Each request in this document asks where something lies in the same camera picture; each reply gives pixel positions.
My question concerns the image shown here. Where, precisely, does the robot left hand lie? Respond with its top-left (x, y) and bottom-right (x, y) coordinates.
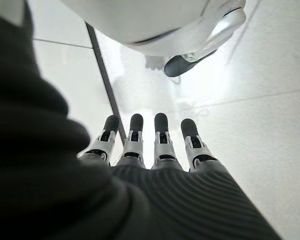
top-left (0, 0), bottom-right (284, 240)

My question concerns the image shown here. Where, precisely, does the dark cabinet toe kick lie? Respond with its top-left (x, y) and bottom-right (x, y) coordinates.
top-left (85, 23), bottom-right (128, 141)

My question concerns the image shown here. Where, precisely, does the black robot left foot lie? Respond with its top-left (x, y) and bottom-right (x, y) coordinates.
top-left (164, 54), bottom-right (200, 79)

